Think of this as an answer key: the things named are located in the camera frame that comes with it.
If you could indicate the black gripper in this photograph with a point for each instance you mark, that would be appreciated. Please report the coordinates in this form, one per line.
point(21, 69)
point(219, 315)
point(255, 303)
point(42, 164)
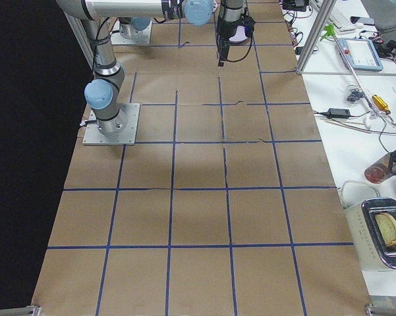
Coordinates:
point(225, 32)

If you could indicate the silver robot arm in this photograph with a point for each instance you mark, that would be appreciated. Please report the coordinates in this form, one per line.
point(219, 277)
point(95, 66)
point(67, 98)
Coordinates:
point(102, 92)
point(135, 26)

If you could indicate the lavender plate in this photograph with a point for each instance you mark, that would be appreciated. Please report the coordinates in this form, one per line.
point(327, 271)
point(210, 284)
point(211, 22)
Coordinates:
point(239, 37)

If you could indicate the black power adapter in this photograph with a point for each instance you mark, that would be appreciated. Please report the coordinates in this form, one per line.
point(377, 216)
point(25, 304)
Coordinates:
point(338, 113)

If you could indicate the blue teach pendant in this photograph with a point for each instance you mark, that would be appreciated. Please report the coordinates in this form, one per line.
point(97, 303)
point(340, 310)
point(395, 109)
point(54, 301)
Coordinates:
point(362, 54)

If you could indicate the brown paper table cover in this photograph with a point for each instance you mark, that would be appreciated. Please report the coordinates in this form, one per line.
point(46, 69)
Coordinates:
point(226, 204)

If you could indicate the green reacher grabber stick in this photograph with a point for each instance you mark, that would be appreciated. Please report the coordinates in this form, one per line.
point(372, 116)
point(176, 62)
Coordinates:
point(374, 109)

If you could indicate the yellow screwdriver tool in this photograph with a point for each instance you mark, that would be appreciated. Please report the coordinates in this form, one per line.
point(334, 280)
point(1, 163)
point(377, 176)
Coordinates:
point(381, 104)

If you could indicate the white toaster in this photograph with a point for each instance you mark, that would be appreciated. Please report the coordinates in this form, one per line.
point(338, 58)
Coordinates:
point(372, 253)

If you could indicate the toast slice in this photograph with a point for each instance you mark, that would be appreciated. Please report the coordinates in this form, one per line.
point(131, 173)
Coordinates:
point(387, 226)

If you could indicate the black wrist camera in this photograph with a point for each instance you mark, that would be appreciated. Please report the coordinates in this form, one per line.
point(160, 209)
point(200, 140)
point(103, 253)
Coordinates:
point(247, 22)

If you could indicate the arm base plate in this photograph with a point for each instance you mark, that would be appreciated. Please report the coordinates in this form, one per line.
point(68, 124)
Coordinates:
point(122, 130)
point(117, 40)

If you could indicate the aluminium frame post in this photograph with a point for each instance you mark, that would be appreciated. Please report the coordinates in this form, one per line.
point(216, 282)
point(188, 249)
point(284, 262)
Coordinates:
point(312, 39)

